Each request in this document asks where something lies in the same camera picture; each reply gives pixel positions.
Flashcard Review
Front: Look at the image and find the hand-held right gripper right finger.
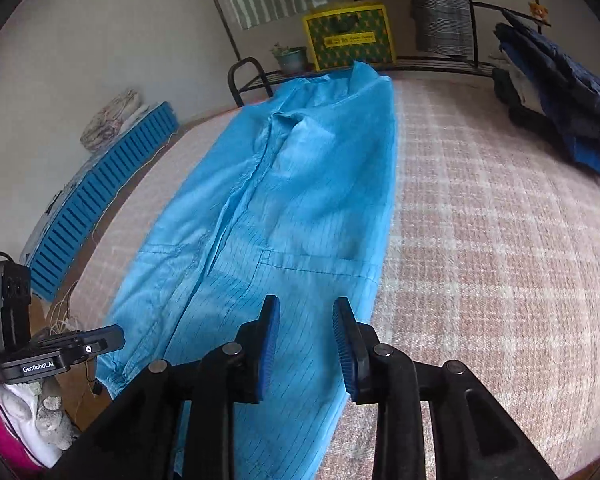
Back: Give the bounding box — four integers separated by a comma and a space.
331, 296, 561, 480

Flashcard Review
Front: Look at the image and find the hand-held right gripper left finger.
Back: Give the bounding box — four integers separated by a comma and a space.
55, 294, 281, 480

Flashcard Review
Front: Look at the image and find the light blue striped coat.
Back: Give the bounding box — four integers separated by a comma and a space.
96, 60, 398, 480

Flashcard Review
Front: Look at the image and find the person's left forearm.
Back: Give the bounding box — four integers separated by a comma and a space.
0, 397, 46, 476

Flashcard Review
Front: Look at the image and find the black metal clothes rack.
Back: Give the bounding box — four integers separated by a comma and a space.
195, 0, 553, 108

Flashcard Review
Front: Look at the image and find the pile of folded clothes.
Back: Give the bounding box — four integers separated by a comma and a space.
491, 52, 600, 183

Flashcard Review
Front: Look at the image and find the person's left hand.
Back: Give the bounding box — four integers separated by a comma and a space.
0, 380, 76, 467

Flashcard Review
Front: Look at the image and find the pink checked blanket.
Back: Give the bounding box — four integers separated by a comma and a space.
72, 72, 600, 480

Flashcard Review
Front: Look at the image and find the folded floral quilt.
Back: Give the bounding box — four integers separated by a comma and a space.
80, 88, 143, 151

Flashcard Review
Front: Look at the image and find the potted plant teal pot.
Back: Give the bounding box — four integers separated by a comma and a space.
271, 42, 309, 75

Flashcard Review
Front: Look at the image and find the yellow green gift bag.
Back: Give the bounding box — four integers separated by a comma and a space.
301, 2, 398, 72

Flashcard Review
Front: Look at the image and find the navy quilted jacket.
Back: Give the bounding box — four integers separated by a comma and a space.
494, 9, 600, 171

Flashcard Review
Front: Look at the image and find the grey plaid coat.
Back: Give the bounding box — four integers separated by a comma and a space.
411, 0, 475, 58

